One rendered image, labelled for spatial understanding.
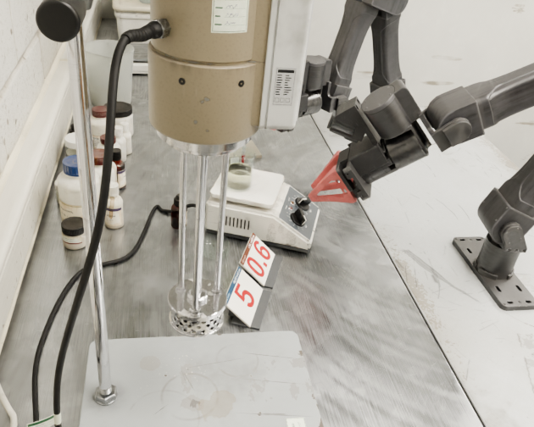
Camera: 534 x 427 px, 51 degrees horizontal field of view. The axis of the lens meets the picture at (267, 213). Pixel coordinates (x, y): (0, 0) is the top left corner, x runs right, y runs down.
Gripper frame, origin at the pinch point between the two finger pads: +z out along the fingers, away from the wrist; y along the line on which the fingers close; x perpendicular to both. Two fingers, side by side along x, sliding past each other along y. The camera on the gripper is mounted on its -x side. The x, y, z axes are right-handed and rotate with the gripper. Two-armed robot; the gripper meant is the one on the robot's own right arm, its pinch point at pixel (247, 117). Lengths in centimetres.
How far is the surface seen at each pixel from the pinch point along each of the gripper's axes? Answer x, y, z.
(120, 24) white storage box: 6, -90, -20
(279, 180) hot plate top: 5.9, 15.8, 4.2
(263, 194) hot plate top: 5.9, 18.2, 10.3
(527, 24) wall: 6, -32, -189
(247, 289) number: 12.5, 31.3, 23.8
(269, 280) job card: 14.3, 30.1, 17.9
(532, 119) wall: 52, -21, -207
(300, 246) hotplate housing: 13.1, 27.2, 8.1
